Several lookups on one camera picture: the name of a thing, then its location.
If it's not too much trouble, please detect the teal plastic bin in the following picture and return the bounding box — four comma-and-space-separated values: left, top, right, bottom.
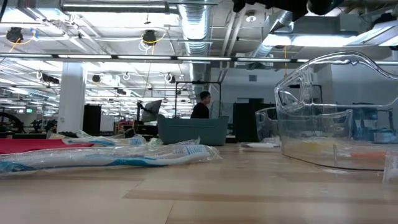
157, 114, 230, 146

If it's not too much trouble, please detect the clear plastic bin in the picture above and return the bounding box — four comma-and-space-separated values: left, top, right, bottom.
254, 107, 281, 144
273, 51, 398, 172

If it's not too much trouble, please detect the blue toothbrush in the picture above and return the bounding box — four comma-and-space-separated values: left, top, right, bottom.
0, 144, 222, 179
62, 134, 147, 147

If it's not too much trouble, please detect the red plastic bin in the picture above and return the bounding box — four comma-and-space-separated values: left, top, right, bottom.
0, 138, 95, 155

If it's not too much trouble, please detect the grey monitor on arm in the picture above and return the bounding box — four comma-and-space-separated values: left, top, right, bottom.
136, 99, 163, 124

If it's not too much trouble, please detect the person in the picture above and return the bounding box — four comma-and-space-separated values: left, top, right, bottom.
190, 90, 212, 119

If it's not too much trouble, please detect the black partition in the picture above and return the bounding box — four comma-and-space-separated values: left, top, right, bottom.
233, 98, 276, 143

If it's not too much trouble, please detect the black cabinet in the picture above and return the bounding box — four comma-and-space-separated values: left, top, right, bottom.
82, 104, 102, 133

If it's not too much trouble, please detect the white pillar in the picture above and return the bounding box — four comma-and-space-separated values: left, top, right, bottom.
57, 61, 87, 134

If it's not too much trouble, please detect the black metal frame stand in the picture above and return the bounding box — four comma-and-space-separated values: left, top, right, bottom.
175, 80, 222, 119

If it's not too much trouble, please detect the black overhead light rail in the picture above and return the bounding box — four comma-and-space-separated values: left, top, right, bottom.
0, 53, 398, 65

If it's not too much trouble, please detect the silver ventilation duct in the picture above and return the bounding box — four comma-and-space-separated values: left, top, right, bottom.
251, 9, 308, 60
178, 0, 215, 103

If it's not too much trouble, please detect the black ceiling cable reel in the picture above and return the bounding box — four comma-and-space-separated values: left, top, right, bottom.
6, 27, 24, 44
142, 29, 157, 46

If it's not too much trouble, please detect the yellow hanging cord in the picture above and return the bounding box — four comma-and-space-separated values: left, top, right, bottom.
282, 46, 289, 78

